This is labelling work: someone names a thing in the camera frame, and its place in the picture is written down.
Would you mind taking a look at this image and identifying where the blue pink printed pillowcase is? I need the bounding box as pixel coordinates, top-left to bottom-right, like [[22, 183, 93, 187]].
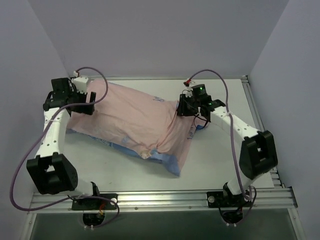
[[67, 79, 205, 177]]

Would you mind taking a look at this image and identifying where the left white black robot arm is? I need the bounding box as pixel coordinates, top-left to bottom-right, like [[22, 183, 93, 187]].
[[26, 76, 101, 210]]

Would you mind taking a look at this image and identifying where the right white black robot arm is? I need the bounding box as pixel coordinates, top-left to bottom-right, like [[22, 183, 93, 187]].
[[177, 93, 278, 207]]

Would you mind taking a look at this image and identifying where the thin black wire loop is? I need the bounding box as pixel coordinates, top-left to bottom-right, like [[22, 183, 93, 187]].
[[193, 112, 212, 130]]

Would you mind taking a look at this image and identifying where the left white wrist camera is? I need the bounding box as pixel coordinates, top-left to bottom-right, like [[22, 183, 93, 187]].
[[71, 76, 91, 94]]

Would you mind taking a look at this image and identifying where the back aluminium rail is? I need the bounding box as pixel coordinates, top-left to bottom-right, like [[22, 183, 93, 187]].
[[70, 76, 248, 82]]

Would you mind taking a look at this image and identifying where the aluminium rail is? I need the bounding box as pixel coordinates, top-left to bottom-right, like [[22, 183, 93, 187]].
[[27, 186, 299, 215], [241, 78, 285, 188], [70, 76, 248, 82]]

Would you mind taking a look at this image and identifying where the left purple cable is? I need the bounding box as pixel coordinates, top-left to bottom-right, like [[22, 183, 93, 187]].
[[9, 66, 120, 229]]

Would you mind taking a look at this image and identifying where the right side aluminium rail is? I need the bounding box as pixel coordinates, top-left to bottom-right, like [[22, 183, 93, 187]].
[[241, 78, 285, 188]]

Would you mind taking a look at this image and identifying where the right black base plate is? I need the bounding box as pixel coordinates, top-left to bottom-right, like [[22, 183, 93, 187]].
[[206, 191, 251, 209]]

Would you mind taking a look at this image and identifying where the front aluminium rail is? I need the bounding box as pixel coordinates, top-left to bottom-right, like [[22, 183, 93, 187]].
[[27, 186, 299, 215]]

